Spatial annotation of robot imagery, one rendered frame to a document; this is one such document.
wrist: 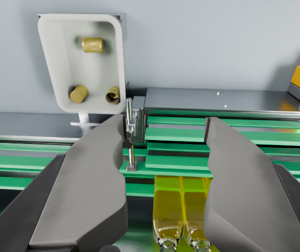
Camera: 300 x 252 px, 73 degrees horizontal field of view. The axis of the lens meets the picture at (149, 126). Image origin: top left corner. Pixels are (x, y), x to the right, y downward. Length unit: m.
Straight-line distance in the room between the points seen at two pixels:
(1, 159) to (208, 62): 0.56
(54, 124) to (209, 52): 0.46
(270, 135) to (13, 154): 0.58
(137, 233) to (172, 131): 0.27
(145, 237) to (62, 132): 0.34
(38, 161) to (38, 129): 0.12
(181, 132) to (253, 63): 0.29
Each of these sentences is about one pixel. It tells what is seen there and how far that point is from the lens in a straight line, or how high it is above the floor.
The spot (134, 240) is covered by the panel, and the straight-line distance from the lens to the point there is 0.55.
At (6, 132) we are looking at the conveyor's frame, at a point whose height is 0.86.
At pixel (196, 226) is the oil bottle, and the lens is 0.40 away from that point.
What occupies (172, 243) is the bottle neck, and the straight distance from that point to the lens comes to 0.40.
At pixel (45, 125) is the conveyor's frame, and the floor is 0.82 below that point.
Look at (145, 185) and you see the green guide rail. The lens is 0.53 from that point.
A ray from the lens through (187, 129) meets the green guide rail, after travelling 0.42.
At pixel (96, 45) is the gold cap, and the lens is 0.51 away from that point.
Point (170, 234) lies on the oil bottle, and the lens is 0.40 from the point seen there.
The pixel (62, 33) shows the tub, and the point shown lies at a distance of 0.57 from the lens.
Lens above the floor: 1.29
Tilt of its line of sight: 58 degrees down
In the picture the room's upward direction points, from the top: 174 degrees counter-clockwise
